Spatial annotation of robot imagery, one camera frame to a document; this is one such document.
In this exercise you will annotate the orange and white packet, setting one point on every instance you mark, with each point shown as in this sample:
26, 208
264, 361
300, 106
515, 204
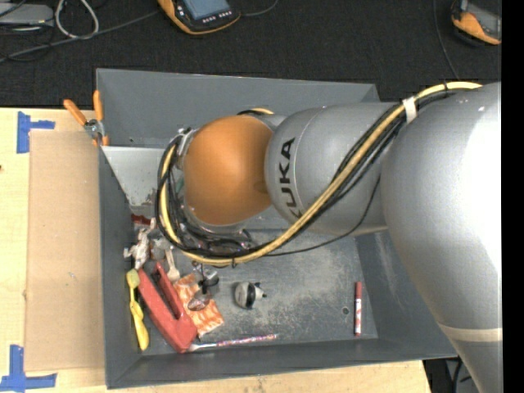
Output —
206, 317

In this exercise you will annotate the red marker pen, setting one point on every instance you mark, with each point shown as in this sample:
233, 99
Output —
358, 309

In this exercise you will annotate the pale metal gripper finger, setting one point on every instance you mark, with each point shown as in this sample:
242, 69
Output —
210, 277

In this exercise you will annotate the white crumpled wrapper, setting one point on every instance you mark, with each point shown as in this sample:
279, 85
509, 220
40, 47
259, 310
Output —
141, 250

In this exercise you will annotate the brown cardboard board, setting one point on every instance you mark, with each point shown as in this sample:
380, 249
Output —
61, 240

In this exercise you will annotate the grey black white round toy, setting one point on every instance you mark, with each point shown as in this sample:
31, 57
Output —
245, 295

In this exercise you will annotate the brown oval piece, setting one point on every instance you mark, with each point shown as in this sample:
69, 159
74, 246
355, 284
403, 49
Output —
199, 303

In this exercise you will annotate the pink patterned pencil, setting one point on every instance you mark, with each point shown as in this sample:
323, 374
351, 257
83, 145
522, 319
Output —
237, 340

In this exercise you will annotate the red flat box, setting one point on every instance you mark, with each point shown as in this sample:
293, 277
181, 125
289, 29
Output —
168, 309

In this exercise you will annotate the small red piece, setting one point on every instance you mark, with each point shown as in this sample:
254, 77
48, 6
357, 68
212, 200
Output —
140, 219

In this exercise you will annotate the grey metal bin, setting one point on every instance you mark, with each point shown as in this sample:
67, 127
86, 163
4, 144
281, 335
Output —
286, 285

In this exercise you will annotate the white plastic spoon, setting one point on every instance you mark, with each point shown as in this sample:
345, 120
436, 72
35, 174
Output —
172, 266

